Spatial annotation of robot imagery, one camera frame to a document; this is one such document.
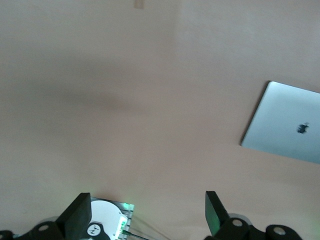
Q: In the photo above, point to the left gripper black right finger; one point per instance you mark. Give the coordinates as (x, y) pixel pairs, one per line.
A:
(220, 222)

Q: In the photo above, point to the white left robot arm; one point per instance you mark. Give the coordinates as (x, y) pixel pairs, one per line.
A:
(105, 210)

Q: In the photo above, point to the small tan tape patch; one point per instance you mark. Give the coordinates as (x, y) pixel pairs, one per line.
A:
(139, 3)

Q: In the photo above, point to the silver laptop with black keyboard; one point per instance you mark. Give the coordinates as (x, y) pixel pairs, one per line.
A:
(280, 120)

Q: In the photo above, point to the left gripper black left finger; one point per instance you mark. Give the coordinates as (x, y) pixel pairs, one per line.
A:
(72, 220)

